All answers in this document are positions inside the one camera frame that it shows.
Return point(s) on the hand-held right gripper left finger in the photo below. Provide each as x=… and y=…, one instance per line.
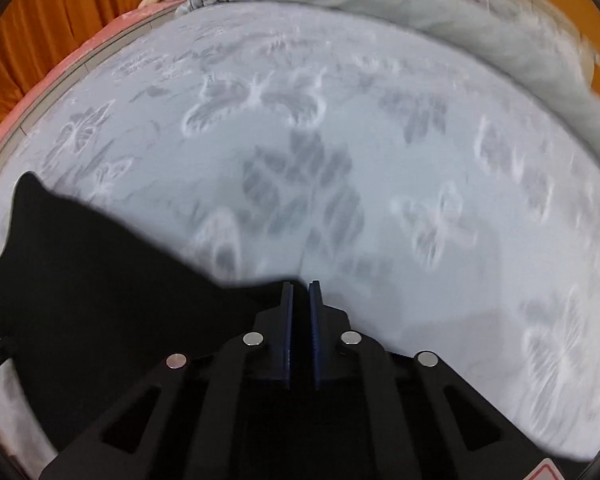
x=286, y=330

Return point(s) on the orange curtain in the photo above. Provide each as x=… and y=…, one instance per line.
x=40, y=35

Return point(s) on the black pants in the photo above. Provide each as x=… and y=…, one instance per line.
x=105, y=285

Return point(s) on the pink mattress edge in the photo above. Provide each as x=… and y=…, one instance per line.
x=55, y=65

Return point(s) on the pale blue butterfly bed sheet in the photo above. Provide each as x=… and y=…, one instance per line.
x=380, y=160

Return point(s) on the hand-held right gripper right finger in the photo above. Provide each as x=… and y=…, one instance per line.
x=315, y=330

